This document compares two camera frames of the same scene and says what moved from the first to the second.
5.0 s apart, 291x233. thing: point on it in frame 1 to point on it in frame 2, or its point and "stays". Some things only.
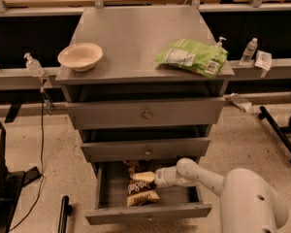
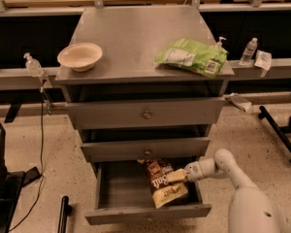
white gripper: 160,177 to 193,171
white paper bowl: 80,56 stays
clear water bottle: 248,51 stays
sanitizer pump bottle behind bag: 219,43 stays
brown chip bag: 140,192 to 163,191
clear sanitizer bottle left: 33,66 stays
